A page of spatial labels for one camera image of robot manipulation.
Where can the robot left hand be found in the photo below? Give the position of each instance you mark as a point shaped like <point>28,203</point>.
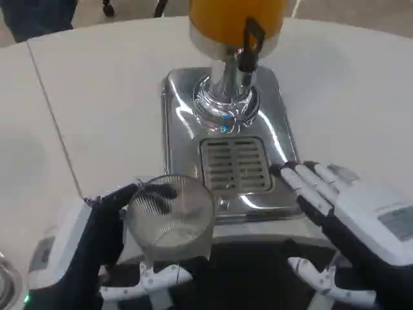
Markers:
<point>80,245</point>

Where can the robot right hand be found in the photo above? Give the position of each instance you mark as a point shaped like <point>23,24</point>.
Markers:
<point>361,232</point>

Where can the clear ribbed glass cup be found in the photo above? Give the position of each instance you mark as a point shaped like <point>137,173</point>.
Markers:
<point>174,226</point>

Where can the round steel basin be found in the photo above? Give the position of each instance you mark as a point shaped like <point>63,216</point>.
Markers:
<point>8,284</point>

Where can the steel drip tray grid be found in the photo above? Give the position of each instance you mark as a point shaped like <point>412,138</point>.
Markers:
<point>235,161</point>

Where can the black dispenser tap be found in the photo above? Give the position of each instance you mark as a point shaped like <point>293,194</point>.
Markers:
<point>249,58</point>

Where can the person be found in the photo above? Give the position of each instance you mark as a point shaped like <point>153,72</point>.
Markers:
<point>35,16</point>
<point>108,7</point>

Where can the steel dispenser with orange tank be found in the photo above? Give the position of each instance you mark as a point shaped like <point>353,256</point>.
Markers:
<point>222,19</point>

